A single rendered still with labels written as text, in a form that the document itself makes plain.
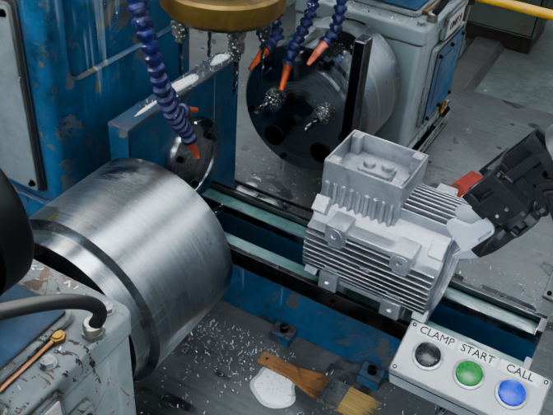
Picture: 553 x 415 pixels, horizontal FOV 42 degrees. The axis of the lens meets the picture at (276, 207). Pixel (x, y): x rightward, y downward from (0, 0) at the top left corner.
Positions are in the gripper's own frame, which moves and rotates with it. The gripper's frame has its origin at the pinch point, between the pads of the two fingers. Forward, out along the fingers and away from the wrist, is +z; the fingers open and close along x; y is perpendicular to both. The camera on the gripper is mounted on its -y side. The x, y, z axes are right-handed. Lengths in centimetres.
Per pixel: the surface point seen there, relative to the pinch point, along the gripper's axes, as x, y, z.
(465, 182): -58, -3, 30
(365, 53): -18.6, 29.2, 0.0
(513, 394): 18.1, -11.0, -4.6
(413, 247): 1.2, 5.3, 4.3
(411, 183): -4.8, 11.3, 1.2
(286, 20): -271, 96, 176
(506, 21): -320, 5, 110
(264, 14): -3.1, 41.6, -3.0
